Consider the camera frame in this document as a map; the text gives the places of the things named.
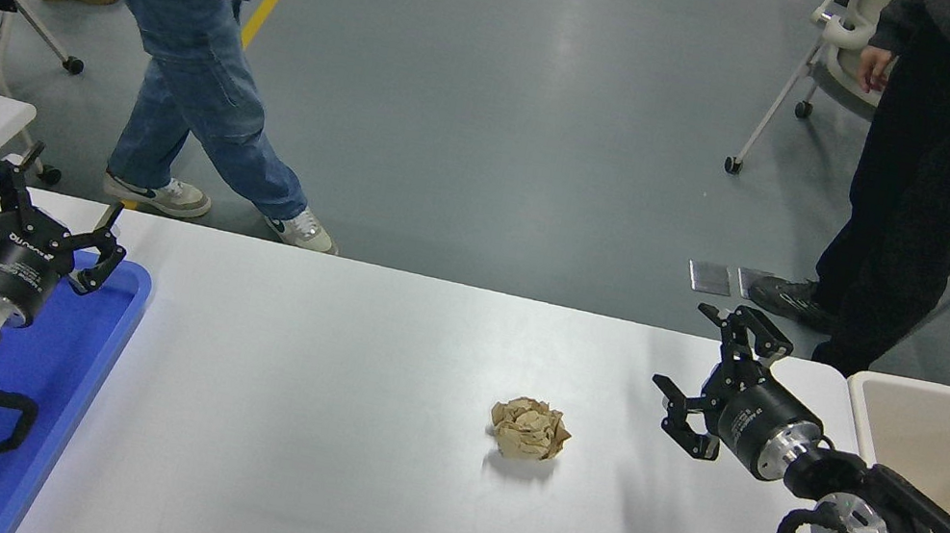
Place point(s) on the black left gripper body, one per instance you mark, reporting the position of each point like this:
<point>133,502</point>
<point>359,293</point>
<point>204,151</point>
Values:
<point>11,263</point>

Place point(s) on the person's right hand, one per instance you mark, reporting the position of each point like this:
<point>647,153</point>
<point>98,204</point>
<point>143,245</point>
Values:
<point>873,70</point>

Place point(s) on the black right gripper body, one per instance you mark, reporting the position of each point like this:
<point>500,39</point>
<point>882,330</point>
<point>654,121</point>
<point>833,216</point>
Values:
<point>755,423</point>

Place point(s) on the metal floor plate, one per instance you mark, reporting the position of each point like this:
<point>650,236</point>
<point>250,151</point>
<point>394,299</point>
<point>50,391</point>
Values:
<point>710,278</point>
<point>752,276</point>

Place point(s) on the white rolling chair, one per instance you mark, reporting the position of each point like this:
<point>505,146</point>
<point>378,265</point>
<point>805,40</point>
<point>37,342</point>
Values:
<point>843,38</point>

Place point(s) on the tan paper ball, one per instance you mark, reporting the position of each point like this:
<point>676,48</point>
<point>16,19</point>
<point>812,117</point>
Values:
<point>529,430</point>

